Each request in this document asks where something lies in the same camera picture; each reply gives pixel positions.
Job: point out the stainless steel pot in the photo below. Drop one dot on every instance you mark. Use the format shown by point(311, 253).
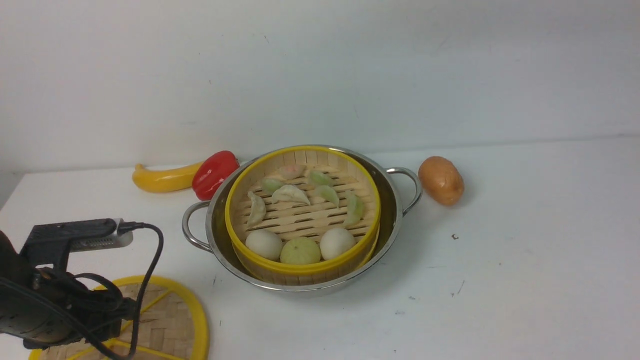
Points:
point(204, 224)

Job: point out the green dumpling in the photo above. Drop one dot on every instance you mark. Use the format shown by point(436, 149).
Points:
point(355, 209)
point(318, 178)
point(328, 194)
point(270, 185)

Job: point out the white dumpling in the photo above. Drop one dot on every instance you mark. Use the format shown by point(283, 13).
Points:
point(290, 193)
point(257, 210)

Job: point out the pink dumpling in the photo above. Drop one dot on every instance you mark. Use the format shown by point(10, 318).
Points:
point(291, 171)

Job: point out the yellow banana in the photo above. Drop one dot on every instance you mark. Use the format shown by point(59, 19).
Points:
point(164, 181)

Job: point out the brown potato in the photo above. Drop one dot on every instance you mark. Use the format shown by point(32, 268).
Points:
point(441, 180)

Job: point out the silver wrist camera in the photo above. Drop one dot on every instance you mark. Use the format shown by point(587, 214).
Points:
point(104, 234)

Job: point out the white dumpling left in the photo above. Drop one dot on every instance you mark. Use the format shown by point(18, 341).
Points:
point(257, 210)

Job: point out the white steamed bun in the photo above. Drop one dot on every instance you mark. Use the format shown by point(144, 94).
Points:
point(265, 243)
point(334, 242)

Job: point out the red bell pepper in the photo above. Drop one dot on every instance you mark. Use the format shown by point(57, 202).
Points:
point(212, 173)

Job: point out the yellow rimmed bamboo steamer basket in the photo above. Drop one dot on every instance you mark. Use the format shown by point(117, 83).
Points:
point(291, 220)

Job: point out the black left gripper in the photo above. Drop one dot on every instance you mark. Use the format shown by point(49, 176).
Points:
point(46, 306)

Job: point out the green dumpling front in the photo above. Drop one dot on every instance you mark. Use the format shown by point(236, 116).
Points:
point(328, 194)

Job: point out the yellow woven bamboo steamer lid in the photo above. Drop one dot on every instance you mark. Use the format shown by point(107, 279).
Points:
point(173, 326)

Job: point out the white dumpling centre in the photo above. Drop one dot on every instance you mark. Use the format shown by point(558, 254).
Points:
point(290, 193)

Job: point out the green steamed bun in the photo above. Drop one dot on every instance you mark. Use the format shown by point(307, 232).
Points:
point(300, 251)

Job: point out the green dumpling back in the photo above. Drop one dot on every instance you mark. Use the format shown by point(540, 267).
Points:
point(270, 185)

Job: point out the green dumpling far right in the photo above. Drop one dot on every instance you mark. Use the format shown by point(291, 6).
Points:
point(355, 209)

